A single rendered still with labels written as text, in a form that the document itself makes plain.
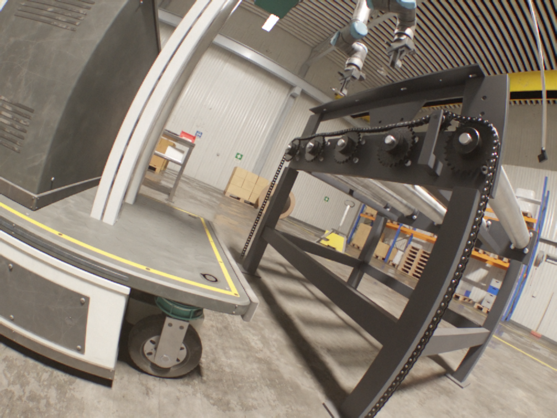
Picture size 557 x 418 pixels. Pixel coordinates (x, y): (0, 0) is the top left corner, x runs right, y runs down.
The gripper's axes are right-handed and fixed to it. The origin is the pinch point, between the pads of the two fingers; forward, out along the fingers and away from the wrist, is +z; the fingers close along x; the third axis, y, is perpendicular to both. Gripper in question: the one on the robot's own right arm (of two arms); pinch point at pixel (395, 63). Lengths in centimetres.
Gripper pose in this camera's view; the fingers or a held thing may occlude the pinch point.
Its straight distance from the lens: 119.0
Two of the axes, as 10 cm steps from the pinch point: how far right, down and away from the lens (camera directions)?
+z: -4.0, 9.2, 0.3
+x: 3.6, 1.8, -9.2
